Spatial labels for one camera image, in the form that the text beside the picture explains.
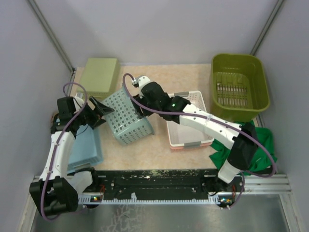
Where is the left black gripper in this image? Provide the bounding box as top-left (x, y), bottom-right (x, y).
top-left (73, 96), bottom-right (114, 130)

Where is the teal perforated basket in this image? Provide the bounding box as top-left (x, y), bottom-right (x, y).
top-left (101, 88), bottom-right (154, 145)

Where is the light blue plastic bin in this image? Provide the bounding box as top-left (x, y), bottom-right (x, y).
top-left (67, 124), bottom-right (103, 174)

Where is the light green plastic bin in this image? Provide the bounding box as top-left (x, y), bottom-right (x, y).
top-left (79, 58), bottom-right (120, 100)

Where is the white perforated bin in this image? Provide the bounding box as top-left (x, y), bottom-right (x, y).
top-left (167, 90), bottom-right (214, 146)

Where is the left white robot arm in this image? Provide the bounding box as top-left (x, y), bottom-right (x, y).
top-left (29, 96), bottom-right (114, 221)

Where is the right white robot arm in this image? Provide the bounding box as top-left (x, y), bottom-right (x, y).
top-left (131, 77), bottom-right (258, 191)

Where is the pink plastic bin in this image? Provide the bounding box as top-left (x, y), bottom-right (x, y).
top-left (170, 142), bottom-right (212, 151)

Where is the olive green dish basket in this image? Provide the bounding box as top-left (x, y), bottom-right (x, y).
top-left (210, 54), bottom-right (270, 122)

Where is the green cloth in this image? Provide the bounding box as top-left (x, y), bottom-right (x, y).
top-left (210, 127), bottom-right (277, 175)

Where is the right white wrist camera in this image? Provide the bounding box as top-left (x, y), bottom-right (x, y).
top-left (132, 75), bottom-right (151, 89)

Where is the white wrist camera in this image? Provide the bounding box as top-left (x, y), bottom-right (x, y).
top-left (132, 75), bottom-right (151, 89)
top-left (73, 96), bottom-right (85, 113)

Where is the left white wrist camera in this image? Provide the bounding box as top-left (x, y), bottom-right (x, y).
top-left (73, 96), bottom-right (85, 113)

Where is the grey cable duct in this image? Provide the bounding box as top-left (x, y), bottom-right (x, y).
top-left (78, 194), bottom-right (237, 204)

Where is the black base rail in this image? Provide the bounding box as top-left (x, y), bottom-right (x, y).
top-left (85, 169), bottom-right (243, 202)

